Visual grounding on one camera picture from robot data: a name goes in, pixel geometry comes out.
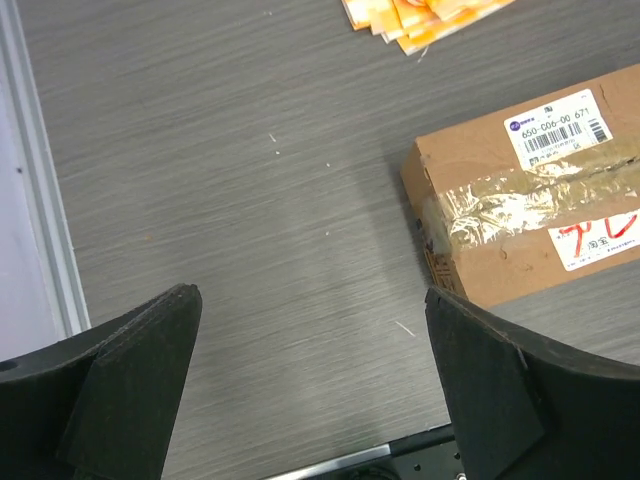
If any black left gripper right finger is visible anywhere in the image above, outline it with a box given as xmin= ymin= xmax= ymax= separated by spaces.
xmin=425 ymin=287 xmax=639 ymax=479

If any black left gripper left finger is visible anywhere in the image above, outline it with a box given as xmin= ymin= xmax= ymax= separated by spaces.
xmin=1 ymin=284 xmax=202 ymax=479

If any brown cardboard express box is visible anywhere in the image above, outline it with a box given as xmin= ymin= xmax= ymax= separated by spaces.
xmin=401 ymin=66 xmax=639 ymax=308

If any orange checkered cloth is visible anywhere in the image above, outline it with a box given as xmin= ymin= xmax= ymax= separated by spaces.
xmin=342 ymin=0 xmax=513 ymax=56

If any aluminium frame rail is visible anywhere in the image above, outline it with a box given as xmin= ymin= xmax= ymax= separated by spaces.
xmin=1 ymin=1 xmax=91 ymax=339

